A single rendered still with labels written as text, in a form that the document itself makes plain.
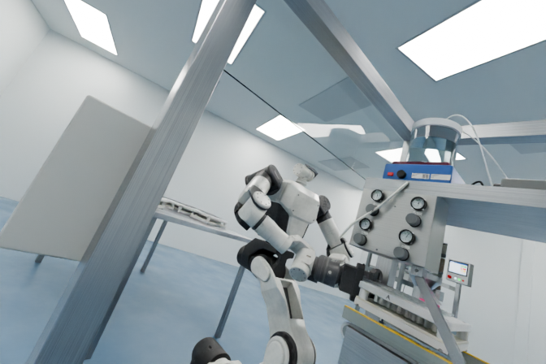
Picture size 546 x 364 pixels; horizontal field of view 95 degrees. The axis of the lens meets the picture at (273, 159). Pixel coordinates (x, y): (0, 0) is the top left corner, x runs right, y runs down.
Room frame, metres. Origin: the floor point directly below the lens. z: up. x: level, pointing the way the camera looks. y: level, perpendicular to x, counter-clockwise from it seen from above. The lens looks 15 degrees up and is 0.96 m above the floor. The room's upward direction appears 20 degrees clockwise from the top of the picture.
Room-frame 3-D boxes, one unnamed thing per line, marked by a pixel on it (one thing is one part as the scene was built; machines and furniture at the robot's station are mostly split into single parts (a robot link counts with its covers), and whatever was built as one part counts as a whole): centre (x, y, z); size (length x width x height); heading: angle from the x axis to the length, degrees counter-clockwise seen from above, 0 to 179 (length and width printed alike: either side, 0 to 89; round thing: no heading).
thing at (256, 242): (1.37, -0.13, 0.82); 0.28 x 0.13 x 0.18; 38
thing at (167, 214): (2.52, 0.79, 0.81); 1.50 x 1.10 x 0.04; 50
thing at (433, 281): (3.10, -2.28, 0.95); 0.49 x 0.36 x 0.38; 21
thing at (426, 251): (0.75, -0.43, 1.11); 0.22 x 0.11 x 0.20; 36
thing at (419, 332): (0.81, -0.56, 0.85); 0.24 x 0.24 x 0.02; 39
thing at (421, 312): (0.81, -0.56, 0.90); 0.25 x 0.24 x 0.02; 129
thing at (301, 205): (1.34, -0.14, 1.09); 0.34 x 0.30 x 0.36; 128
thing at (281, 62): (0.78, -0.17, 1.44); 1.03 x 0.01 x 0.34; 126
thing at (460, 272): (2.90, -2.46, 1.07); 0.23 x 0.10 x 0.62; 21
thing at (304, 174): (1.29, -0.18, 1.29); 0.10 x 0.07 x 0.09; 128
